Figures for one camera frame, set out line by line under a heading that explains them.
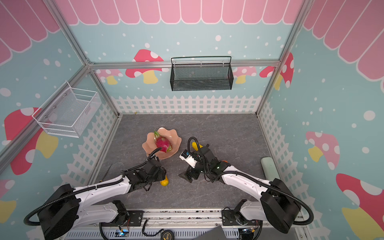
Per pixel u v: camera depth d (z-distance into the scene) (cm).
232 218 74
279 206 41
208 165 62
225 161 62
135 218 75
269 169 88
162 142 95
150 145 99
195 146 100
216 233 72
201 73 94
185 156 69
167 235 67
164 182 82
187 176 70
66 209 41
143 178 65
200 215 76
